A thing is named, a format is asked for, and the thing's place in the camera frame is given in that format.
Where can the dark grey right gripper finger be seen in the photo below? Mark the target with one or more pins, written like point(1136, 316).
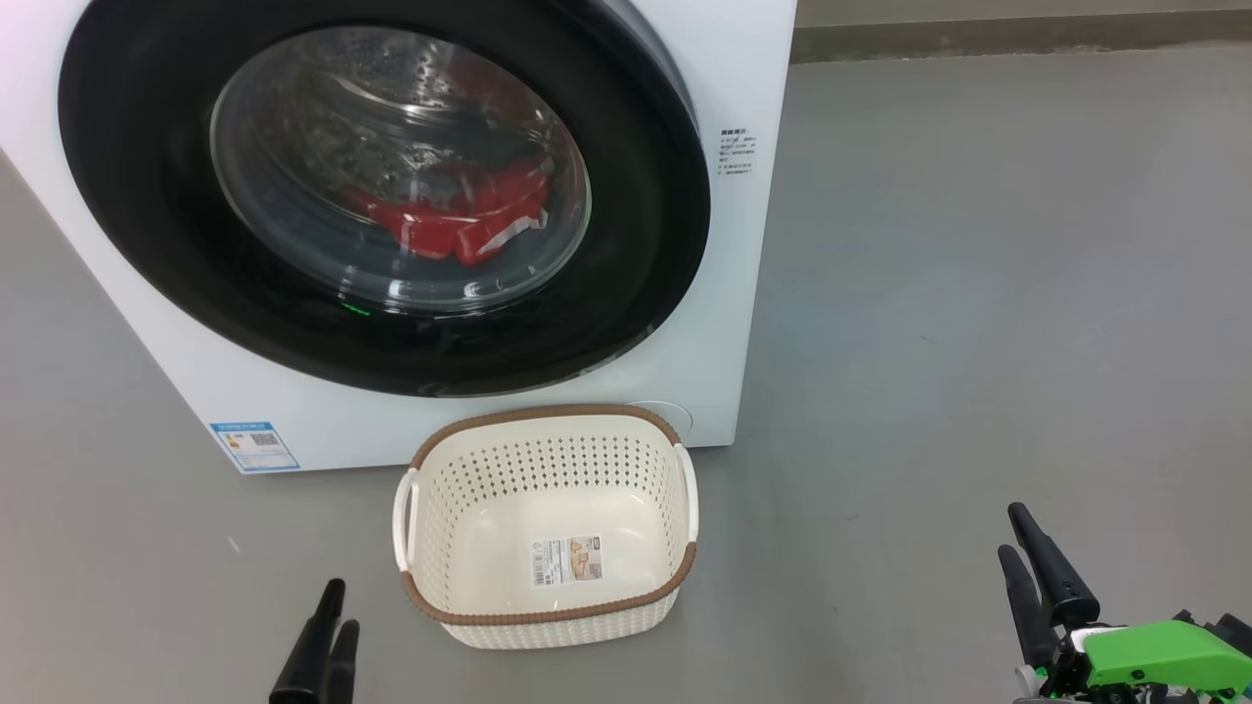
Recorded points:
point(1029, 616)
point(1061, 587)

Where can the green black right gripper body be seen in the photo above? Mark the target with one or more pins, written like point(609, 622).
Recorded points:
point(1154, 655)

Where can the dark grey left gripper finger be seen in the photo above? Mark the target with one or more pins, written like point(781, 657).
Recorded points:
point(344, 675)
point(311, 655)

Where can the black round glass washer door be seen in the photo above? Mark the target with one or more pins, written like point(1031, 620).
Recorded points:
point(127, 196)

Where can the cream perforated basket brown rim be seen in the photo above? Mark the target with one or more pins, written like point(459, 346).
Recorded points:
point(548, 626)

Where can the white barcode product label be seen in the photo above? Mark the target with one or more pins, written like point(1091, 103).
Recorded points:
point(567, 560)

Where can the white front-load washing machine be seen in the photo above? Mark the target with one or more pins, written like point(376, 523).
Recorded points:
point(743, 293)

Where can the blue energy label sticker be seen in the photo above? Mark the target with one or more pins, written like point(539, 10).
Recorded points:
point(254, 447)

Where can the round white filter cover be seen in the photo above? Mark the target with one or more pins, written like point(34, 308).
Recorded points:
point(675, 416)

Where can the small printed text sticker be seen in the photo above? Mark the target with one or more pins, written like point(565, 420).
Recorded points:
point(737, 152)

